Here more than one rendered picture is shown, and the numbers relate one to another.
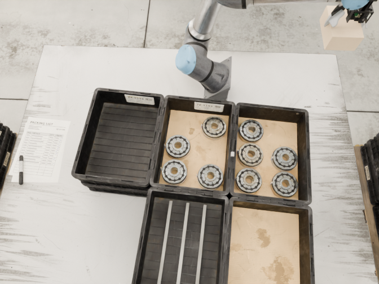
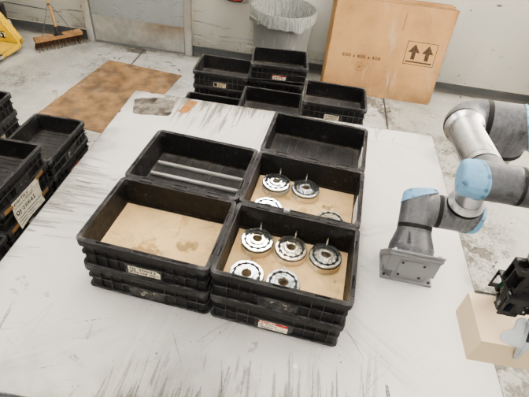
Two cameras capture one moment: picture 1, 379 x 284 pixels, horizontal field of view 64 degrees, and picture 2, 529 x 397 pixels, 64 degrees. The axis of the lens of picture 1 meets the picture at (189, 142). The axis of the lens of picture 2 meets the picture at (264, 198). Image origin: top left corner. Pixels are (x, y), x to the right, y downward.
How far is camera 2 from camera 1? 1.22 m
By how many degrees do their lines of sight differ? 53
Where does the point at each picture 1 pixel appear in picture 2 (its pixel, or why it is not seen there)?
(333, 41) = (464, 304)
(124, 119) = (339, 161)
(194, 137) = (317, 208)
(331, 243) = (159, 358)
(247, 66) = (453, 316)
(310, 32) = not seen: outside the picture
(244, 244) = (185, 228)
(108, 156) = (297, 148)
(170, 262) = (186, 174)
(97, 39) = (499, 246)
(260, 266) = (157, 237)
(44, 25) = not seen: hidden behind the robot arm
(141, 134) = not seen: hidden behind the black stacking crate
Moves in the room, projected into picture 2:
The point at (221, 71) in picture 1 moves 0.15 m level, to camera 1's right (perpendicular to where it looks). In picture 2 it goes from (413, 239) to (421, 275)
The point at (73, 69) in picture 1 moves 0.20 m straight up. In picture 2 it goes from (405, 152) to (419, 116)
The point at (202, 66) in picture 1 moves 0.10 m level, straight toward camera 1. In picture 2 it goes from (412, 209) to (382, 204)
